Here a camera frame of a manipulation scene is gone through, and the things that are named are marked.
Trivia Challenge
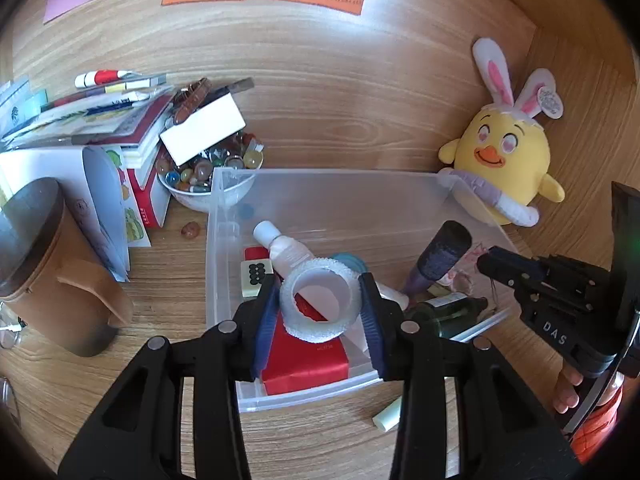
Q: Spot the brown cup with dark lid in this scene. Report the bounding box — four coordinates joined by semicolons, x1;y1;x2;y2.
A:
0;177;135;358

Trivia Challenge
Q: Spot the pale green stick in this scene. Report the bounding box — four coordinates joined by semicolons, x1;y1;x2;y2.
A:
371;394;403;431

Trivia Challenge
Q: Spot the pink braided bracelet with tag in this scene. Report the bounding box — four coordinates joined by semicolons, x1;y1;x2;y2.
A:
447;245;488;293

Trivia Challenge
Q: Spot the green-backed mahjong tile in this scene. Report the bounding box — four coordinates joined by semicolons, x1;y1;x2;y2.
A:
240;260;275;301

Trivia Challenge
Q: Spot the brown tortoise hair clip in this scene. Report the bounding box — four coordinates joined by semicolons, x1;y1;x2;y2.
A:
172;77;213;126

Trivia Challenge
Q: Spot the white plastic tube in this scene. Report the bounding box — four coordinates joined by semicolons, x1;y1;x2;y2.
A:
372;280;411;311

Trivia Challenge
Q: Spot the person's right forearm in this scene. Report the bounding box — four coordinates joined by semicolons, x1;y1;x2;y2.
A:
570;374;627;463

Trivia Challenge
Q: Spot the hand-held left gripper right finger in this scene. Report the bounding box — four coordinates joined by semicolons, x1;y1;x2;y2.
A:
359;272;583;480

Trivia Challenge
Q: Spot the teal round lid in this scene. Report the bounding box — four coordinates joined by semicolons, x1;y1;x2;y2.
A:
330;253;368;276

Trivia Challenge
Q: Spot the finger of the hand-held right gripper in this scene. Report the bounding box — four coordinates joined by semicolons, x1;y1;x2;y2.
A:
476;246;549;292

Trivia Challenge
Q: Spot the person's right hand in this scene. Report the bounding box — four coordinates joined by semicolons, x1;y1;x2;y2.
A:
553;362;584;413

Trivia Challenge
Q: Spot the small red and white box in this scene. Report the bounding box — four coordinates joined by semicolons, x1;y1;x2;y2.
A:
127;167;172;229

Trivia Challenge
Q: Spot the stack of books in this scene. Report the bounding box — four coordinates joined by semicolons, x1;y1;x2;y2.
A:
0;77;177;171

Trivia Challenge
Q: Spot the dark green spray bottle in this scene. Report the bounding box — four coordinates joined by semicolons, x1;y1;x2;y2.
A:
402;294;488;341

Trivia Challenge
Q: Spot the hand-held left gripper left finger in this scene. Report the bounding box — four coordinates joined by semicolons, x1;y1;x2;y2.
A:
57;272;281;480

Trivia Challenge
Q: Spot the clear plastic storage box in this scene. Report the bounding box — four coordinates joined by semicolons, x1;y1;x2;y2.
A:
205;167;521;413

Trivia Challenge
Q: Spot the white paper card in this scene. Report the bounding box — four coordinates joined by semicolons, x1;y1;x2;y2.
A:
160;95;247;167

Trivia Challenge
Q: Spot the purple bottle with black cap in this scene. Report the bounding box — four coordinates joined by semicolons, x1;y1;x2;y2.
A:
404;220;473;301

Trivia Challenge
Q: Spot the red flat box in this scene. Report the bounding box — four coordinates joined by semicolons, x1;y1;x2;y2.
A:
243;246;350;396

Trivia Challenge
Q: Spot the yellow and white pen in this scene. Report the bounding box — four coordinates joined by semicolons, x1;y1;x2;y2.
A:
102;75;168;95

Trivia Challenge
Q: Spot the red and white marker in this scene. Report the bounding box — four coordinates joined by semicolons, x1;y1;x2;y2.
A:
75;68;136;89

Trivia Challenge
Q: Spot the yellow chick plush toy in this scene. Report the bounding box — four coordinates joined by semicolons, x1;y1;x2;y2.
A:
438;36;566;227

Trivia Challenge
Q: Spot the white tape roll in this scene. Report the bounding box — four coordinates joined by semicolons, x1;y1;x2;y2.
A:
279;257;362;345

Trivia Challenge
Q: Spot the small white bottle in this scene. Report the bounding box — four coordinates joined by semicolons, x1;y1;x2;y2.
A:
252;220;313;281

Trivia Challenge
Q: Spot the white bowl of beads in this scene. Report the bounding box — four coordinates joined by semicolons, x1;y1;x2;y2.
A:
156;132;266;212

